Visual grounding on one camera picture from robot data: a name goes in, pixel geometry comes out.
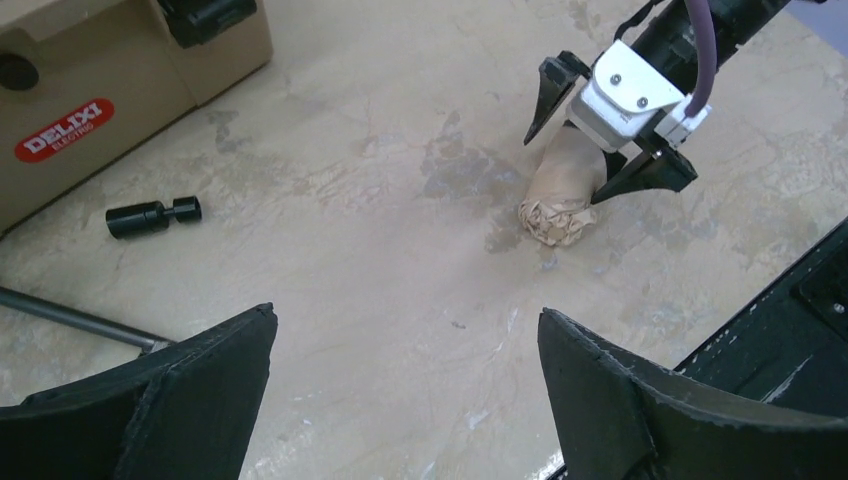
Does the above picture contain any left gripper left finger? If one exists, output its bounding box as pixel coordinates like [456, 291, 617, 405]
[1, 303, 278, 479]

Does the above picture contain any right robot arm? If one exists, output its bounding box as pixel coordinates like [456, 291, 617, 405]
[524, 1, 786, 205]

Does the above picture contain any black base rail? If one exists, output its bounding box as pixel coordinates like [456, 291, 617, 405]
[669, 224, 847, 422]

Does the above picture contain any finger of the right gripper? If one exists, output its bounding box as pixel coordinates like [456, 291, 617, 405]
[523, 51, 591, 145]
[590, 135, 698, 205]

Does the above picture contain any black hex key tool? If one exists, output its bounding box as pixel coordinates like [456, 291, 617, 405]
[1, 287, 175, 354]

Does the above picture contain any beige folding umbrella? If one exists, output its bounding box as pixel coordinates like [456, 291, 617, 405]
[518, 123, 607, 247]

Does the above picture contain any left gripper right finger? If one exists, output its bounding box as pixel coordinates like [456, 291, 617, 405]
[537, 309, 847, 479]

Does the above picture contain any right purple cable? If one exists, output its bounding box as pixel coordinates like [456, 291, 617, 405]
[682, 0, 720, 119]

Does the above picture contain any small black cylinder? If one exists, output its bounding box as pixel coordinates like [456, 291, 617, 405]
[105, 196, 202, 240]

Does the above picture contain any tan hard case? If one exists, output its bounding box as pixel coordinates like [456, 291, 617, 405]
[1, 0, 273, 230]

